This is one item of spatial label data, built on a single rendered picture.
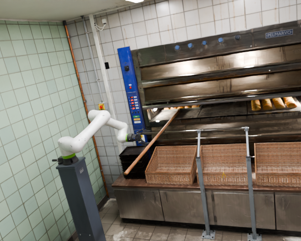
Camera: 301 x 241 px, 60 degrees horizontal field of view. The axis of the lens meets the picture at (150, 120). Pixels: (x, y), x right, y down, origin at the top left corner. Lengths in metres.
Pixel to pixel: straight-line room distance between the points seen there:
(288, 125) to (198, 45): 1.32
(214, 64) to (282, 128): 1.02
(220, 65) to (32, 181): 2.34
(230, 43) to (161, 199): 1.90
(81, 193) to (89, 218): 0.28
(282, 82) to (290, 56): 0.26
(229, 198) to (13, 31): 2.77
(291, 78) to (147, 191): 1.98
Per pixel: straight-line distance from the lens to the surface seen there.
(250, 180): 2.78
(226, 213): 3.10
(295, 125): 3.23
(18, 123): 2.88
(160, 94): 3.22
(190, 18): 3.05
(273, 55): 3.03
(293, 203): 3.00
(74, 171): 2.54
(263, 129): 3.20
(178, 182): 3.03
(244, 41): 3.02
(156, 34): 3.15
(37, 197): 3.08
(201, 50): 3.05
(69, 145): 2.40
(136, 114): 3.37
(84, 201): 2.68
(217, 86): 3.08
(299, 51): 3.06
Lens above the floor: 2.12
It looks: 16 degrees down
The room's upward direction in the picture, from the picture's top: 10 degrees counter-clockwise
